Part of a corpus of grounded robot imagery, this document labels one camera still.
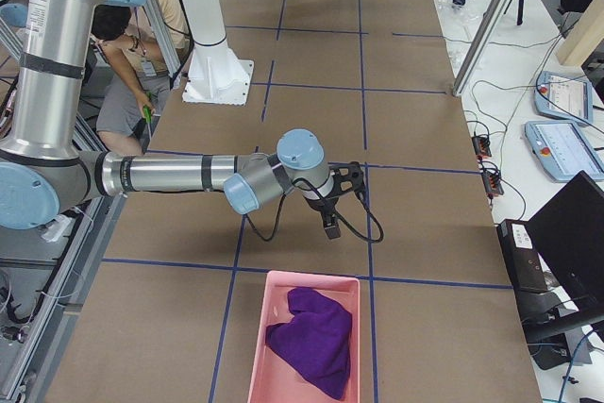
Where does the wooden beam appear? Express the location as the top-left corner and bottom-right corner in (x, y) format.
(556, 0), (603, 66)

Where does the green handled tool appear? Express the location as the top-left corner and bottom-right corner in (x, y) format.
(143, 92), (153, 143)

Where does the purple cloth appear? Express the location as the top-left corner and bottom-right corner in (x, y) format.
(265, 287), (353, 400)

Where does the upper teach pendant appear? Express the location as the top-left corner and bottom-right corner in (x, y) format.
(534, 71), (594, 126)

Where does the pink plastic bin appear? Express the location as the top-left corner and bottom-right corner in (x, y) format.
(248, 271), (361, 402)

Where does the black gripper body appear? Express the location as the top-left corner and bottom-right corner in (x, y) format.
(306, 196), (339, 217)

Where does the black monitor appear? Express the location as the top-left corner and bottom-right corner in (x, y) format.
(526, 171), (603, 304)

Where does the lower teach pendant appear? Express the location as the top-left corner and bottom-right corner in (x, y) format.
(524, 120), (603, 182)

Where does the black computer box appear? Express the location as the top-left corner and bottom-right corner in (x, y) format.
(496, 219), (547, 294)

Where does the seated person beige shirt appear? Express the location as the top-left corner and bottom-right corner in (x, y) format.
(92, 5), (171, 156)

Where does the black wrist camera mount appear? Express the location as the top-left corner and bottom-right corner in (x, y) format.
(328, 161), (366, 201)

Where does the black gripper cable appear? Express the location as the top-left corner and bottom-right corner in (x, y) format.
(245, 176), (384, 243)

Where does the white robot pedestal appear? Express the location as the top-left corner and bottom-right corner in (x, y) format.
(182, 0), (254, 106)

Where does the orange black connector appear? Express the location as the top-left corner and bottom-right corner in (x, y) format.
(472, 135), (492, 160)
(481, 168), (504, 198)

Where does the white power strip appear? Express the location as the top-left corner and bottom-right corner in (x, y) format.
(41, 214), (71, 243)

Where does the teach pendant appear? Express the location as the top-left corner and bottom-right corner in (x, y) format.
(524, 120), (603, 182)
(534, 71), (594, 126)

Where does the orange black connector lower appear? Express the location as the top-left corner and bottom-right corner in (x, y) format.
(481, 168), (504, 198)

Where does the orange black connector upper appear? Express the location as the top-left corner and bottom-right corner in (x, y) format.
(472, 135), (492, 160)

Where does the aluminium frame post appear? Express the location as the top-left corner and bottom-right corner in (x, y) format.
(452, 0), (511, 96)

